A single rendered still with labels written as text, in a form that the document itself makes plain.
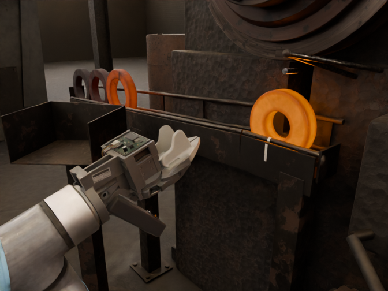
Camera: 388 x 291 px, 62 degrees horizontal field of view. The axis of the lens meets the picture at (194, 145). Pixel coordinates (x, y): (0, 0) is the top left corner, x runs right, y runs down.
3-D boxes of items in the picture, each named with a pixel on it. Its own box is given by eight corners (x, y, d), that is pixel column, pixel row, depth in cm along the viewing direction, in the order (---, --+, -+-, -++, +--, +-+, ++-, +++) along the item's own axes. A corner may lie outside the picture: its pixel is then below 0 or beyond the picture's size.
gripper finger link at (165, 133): (191, 114, 54) (148, 142, 49) (200, 144, 57) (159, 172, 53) (180, 111, 56) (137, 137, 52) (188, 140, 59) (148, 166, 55)
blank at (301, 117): (257, 89, 77) (247, 90, 75) (317, 88, 65) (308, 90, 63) (259, 152, 81) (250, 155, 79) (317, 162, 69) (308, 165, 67)
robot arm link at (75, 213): (82, 255, 43) (60, 228, 48) (111, 233, 45) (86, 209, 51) (56, 214, 39) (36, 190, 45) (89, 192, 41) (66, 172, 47)
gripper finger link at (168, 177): (194, 159, 51) (150, 190, 46) (197, 166, 51) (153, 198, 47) (176, 150, 54) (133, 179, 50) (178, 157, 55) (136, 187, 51)
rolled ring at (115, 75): (101, 77, 129) (109, 76, 131) (113, 122, 131) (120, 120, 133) (122, 63, 115) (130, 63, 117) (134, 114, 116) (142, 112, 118)
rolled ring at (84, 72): (85, 67, 141) (92, 67, 143) (70, 69, 155) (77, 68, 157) (92, 109, 146) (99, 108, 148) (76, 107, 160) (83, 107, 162)
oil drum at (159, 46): (178, 105, 424) (177, 33, 393) (209, 113, 381) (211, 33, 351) (139, 112, 387) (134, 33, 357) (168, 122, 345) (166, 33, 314)
